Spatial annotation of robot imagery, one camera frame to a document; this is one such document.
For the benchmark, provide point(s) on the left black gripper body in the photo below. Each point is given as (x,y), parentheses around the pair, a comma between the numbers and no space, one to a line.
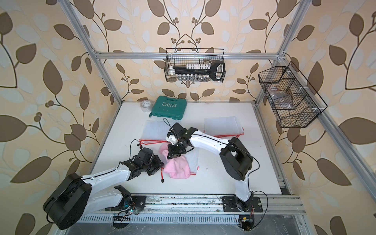
(152,166)

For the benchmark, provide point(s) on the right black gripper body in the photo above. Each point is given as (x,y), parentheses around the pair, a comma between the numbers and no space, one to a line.
(176,149)

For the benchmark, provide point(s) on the pink wiping cloth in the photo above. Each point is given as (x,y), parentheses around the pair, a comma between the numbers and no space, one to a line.
(176,168)

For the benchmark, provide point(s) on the wiped clear document bag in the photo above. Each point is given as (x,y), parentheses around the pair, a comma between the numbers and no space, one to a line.
(221,126)

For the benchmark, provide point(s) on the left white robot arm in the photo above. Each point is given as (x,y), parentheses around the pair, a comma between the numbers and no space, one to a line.
(78,196)

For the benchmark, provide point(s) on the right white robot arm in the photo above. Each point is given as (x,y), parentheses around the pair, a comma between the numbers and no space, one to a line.
(235,157)

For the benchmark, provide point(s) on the stack of clear document bags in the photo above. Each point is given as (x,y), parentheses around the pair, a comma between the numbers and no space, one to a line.
(155,132)

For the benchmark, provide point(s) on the plastic bag in right basket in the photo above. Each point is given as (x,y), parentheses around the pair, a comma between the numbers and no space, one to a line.
(281,100)

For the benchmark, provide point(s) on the green plastic tool case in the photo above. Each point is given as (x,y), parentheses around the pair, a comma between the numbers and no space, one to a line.
(169,108)

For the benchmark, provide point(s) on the clear tape roll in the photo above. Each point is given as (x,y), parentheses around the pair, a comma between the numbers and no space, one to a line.
(146,105)

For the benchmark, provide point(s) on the black white tool in basket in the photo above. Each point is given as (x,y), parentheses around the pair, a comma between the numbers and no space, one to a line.
(213,71)

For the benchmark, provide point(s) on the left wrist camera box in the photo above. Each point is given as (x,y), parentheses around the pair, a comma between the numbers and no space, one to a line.
(145,154)

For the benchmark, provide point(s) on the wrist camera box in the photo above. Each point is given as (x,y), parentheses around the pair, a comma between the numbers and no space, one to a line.
(177,130)
(145,154)

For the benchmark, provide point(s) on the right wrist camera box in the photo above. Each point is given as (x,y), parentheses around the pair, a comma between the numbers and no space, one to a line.
(177,130)

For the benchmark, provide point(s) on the aluminium front rail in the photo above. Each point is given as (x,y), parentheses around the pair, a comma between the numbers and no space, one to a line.
(216,204)

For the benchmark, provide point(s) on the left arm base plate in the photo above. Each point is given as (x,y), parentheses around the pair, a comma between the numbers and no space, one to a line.
(134,203)

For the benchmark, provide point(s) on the black wire basket back wall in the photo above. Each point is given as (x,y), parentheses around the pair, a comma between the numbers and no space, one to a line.
(183,56)

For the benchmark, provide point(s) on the black wire basket wall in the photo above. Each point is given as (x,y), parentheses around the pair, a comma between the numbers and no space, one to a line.
(295,104)
(183,56)

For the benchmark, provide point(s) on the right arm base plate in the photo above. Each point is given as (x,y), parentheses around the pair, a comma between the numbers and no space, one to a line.
(234,204)

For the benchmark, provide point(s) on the black wire basket right wall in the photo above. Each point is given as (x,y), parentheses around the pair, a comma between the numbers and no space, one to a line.
(295,104)

